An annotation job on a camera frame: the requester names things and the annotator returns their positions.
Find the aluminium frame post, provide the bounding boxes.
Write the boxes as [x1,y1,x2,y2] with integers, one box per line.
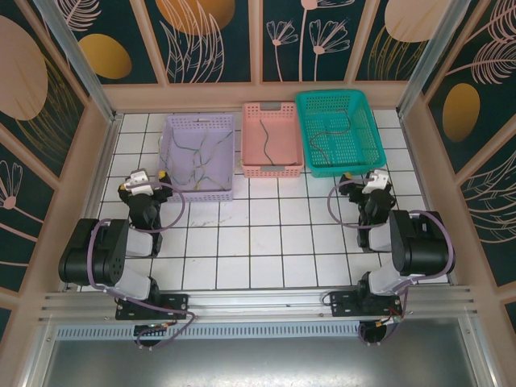
[34,0,124,124]
[396,0,475,120]

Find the black cable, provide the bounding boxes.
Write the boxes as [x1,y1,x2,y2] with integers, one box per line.
[258,119,277,167]

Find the brushed metal sheet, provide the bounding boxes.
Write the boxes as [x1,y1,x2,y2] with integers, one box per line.
[23,340,499,387]

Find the lilac perforated plastic basket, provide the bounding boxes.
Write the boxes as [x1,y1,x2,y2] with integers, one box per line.
[160,112,237,204]

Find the teal mesh plastic basket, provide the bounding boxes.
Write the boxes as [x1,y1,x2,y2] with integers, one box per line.
[295,89,388,179]

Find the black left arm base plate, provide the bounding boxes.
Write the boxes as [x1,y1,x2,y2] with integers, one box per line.
[115,293,190,322]

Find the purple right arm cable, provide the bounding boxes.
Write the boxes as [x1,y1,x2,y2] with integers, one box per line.
[327,183,456,348]

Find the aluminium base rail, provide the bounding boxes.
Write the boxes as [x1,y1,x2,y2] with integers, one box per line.
[38,284,481,323]

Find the grey slotted cable duct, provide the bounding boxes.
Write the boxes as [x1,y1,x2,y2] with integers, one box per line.
[54,324,366,343]

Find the pink perforated plastic basket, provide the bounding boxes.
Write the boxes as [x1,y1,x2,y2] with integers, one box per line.
[240,101,306,181]

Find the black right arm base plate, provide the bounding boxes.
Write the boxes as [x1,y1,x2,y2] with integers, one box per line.
[329,289,404,319]

